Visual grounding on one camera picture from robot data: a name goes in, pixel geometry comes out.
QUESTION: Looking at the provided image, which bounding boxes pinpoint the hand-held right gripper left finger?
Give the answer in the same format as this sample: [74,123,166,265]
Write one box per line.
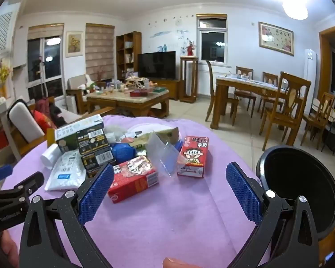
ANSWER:
[19,162,115,268]

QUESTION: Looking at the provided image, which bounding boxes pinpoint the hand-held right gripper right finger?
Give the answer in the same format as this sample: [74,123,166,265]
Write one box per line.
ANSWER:
[226,161,320,268]

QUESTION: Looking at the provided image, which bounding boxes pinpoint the red cartoon carton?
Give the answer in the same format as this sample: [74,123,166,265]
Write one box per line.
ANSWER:
[107,156,159,204]

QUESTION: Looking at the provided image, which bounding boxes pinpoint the black round trash bin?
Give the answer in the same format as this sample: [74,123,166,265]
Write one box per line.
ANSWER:
[255,145,335,241]

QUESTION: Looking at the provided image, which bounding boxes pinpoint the person's left hand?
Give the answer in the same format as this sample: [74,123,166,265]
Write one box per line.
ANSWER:
[0,230,19,268]

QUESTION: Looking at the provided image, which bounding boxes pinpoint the person's right hand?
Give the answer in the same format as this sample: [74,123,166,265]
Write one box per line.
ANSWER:
[162,257,191,268]

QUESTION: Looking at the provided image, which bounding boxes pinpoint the white paper roll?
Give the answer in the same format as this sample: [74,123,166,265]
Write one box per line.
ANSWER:
[40,143,62,170]

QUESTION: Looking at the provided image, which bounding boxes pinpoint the black yellow battery box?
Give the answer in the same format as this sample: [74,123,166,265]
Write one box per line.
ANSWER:
[81,150,116,178]
[77,128,111,155]

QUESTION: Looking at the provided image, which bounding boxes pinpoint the white plastic packet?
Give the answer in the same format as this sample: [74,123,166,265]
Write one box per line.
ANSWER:
[44,149,87,192]

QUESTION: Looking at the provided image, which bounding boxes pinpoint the wooden sofa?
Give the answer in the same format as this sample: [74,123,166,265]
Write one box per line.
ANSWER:
[0,96,116,162]

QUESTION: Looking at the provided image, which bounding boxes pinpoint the blue round ball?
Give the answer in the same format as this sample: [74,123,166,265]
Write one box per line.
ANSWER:
[110,143,136,164]

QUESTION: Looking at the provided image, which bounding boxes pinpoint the white sofa cushion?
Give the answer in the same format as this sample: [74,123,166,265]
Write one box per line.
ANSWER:
[7,100,46,143]

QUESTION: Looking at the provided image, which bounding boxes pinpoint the red cartoon-face milk carton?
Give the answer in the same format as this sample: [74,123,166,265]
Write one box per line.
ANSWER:
[177,136,209,178]

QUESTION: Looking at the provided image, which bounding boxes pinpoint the red patterned cushion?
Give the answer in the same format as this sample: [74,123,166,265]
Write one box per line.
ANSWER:
[33,110,58,134]

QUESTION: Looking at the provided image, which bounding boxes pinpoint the white green cardboard box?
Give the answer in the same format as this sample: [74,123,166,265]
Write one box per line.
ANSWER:
[55,114,105,153]

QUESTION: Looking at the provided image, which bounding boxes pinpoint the dark clothes pile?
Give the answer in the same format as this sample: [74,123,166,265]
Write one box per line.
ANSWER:
[35,98,68,128]

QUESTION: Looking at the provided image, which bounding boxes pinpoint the clear plastic bag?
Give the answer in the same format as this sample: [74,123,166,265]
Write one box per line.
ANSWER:
[146,131,189,178]

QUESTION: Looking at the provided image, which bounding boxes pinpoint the white plate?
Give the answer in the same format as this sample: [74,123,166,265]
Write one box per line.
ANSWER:
[127,123,174,136]

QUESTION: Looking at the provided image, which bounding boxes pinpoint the purple tablecloth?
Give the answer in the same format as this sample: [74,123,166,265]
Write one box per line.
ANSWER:
[1,114,271,268]

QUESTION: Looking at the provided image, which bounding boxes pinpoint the wooden coffee table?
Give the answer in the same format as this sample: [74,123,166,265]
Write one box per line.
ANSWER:
[86,88,170,118]

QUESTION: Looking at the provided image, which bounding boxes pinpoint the yellow artificial flowers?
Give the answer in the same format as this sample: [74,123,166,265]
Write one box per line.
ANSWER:
[0,58,13,99]

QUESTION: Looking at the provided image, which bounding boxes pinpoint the wooden armchair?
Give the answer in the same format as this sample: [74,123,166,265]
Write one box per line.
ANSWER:
[65,75,107,115]

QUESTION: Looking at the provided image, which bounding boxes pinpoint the wooden dining table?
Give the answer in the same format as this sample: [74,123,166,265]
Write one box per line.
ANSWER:
[211,75,305,130]

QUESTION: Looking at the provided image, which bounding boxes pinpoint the wooden dining chair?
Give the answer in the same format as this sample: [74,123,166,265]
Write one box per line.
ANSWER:
[300,92,335,150]
[205,60,239,126]
[259,72,312,152]
[236,66,257,118]
[258,72,282,119]

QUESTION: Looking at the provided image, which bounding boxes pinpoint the red flat box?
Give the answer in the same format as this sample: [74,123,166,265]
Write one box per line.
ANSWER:
[130,90,154,98]

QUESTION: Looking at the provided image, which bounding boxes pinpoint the plush toy on armchair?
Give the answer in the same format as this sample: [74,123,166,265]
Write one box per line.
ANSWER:
[78,74,101,93]

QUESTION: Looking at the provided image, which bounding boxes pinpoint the glass balcony door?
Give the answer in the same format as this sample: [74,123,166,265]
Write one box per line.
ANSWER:
[27,24,65,99]

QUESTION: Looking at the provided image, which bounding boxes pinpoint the wooden model toy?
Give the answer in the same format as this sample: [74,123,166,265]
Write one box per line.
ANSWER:
[125,76,150,90]

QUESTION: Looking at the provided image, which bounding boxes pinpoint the wooden television cabinet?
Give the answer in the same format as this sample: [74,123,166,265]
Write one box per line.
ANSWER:
[153,79,182,100]

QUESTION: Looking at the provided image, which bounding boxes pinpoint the white lattice cover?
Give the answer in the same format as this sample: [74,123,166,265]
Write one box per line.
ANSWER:
[0,12,13,62]

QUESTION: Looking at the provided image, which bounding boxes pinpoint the black flat television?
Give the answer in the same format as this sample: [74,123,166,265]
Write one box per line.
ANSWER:
[137,51,176,80]

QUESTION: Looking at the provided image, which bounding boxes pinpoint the striped roller blind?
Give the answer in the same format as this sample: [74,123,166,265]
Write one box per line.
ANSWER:
[86,23,115,80]

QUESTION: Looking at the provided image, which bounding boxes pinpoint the white standing air conditioner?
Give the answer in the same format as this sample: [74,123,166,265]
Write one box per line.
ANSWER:
[304,49,318,90]

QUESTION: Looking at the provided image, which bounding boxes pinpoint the yellow flower picture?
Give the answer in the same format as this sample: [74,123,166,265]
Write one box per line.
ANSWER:
[65,31,84,58]

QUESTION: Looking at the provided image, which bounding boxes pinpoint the tall wooden plant stand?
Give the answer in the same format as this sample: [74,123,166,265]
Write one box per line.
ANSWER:
[180,56,199,103]

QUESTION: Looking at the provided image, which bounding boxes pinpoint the white framed window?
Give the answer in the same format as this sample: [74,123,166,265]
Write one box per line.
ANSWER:
[197,14,228,65]

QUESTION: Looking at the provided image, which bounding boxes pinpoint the wooden bookshelf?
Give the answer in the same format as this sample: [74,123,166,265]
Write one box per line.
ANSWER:
[116,31,142,80]

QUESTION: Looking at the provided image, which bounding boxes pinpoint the framed flower painting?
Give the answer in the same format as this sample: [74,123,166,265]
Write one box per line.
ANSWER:
[258,21,294,56]

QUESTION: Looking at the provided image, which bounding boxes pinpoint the round ceiling lamp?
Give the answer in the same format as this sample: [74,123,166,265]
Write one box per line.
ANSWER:
[282,0,309,21]

